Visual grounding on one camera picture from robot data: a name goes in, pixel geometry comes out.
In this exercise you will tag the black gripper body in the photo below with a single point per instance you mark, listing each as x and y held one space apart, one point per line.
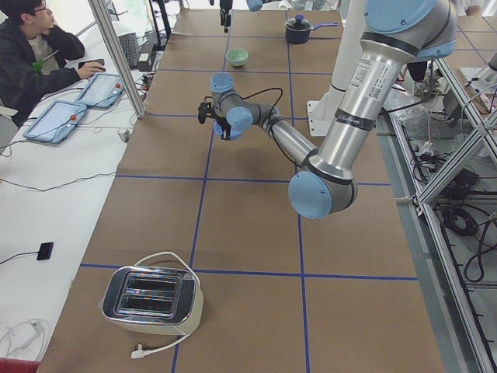
224 125

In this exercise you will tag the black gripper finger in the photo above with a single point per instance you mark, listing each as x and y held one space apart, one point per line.
226 134

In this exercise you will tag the blue bowl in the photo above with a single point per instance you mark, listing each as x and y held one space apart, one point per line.
234 134

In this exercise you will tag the green bowl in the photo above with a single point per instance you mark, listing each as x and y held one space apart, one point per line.
237 57

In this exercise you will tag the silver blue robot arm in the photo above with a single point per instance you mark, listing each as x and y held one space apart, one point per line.
381 37
227 5

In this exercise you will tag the dark blue saucepan with lid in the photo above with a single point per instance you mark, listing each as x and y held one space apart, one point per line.
298 29

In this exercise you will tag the black keyboard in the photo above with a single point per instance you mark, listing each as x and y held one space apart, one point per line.
128 43

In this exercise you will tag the far blue teach pendant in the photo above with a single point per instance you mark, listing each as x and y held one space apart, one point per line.
101 91

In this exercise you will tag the blue teach pendant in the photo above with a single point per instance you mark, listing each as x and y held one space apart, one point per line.
56 122
101 91

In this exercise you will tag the near blue teach pendant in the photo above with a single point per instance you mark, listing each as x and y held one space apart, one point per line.
56 122

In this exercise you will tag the chrome white toaster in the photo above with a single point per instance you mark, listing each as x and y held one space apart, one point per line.
154 300

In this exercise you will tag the seated person in black jacket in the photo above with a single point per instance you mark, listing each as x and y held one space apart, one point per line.
34 54

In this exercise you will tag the small black square device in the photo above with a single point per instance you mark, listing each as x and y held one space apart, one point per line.
45 250

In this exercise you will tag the clear safety glasses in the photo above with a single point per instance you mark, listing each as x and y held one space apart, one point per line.
26 340

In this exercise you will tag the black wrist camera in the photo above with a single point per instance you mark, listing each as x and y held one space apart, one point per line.
205 110

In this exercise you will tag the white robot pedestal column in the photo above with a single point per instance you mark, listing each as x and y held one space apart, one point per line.
321 112

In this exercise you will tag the aluminium frame post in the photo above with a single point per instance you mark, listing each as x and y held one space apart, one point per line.
103 20

